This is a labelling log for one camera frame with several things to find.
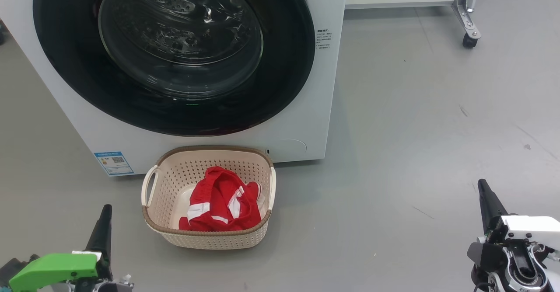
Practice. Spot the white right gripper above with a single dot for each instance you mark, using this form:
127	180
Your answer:
533	231

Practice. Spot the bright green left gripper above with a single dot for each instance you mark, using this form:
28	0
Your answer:
52	270

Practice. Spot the red white striped garment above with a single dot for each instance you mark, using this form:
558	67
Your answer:
199	211

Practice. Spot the black glass washing machine door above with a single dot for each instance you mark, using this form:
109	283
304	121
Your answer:
65	64

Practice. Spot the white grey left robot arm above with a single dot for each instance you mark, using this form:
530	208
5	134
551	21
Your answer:
116	286

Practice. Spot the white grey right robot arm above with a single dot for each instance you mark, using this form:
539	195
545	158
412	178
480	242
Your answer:
523	270

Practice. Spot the cream perforated laundry basket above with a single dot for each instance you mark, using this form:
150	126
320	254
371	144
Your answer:
175	174

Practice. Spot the white washing machine body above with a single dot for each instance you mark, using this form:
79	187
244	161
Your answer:
315	108

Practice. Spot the blue energy label sticker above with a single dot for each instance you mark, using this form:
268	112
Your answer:
113	164

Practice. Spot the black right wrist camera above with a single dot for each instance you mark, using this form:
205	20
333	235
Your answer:
483	255

